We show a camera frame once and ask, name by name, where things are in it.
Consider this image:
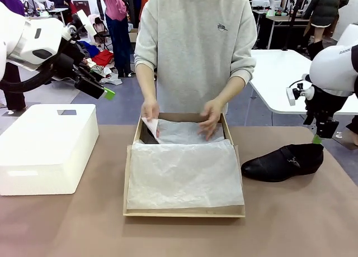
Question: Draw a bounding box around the person's right hand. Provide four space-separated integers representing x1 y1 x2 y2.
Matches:
140 98 161 123

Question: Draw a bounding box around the blue cloth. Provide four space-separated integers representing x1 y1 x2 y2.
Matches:
77 40 100 58

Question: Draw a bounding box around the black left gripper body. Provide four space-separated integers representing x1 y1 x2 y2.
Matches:
53 48 87 84

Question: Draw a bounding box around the person's left forearm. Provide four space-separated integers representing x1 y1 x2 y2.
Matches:
214 74 247 104

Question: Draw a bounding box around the background table with white legs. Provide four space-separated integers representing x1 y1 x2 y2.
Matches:
253 8 308 50

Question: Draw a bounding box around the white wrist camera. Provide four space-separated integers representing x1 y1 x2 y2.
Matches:
286 82 315 106
74 9 97 37

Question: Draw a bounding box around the small background cardboard box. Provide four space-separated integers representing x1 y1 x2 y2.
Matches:
128 28 140 51

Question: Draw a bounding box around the white plastic storage box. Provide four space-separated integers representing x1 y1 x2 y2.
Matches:
0 103 100 196

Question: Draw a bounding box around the person's right forearm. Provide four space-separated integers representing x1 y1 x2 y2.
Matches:
135 63 158 104

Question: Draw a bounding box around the black leather buckle shoe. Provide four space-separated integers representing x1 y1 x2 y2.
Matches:
241 143 324 183

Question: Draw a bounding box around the person in dark puffer jacket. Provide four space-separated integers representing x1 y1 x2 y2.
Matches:
303 0 351 61

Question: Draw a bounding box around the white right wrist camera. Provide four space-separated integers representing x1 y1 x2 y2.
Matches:
286 82 315 106

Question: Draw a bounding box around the brown floor board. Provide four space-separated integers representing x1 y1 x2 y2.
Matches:
327 128 358 151

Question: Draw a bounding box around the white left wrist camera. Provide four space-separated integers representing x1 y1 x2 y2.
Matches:
74 9 97 37

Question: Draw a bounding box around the person in pink top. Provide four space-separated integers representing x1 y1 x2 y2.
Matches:
99 0 133 78

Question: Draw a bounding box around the red cloth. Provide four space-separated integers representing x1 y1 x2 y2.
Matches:
91 49 115 68

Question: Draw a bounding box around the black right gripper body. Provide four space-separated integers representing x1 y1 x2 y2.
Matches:
303 85 348 126

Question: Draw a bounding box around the person's left hand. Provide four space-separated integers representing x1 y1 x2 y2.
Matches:
197 98 225 142

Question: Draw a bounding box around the person's grey sweater torso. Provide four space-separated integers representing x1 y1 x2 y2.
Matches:
134 0 258 115

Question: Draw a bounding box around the black folding chair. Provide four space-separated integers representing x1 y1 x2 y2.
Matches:
91 14 111 50

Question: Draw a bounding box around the brown cardboard shoe box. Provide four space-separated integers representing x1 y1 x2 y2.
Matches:
123 112 246 218

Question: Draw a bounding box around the white tissue paper sheet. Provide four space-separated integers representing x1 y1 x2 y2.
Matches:
127 117 244 210

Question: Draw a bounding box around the person in purple top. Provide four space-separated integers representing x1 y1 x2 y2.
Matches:
0 0 28 112

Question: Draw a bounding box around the black corrugated cable hose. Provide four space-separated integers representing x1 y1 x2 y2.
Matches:
0 60 61 93

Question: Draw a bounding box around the white crumpled cloth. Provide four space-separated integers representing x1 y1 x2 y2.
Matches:
99 66 123 86

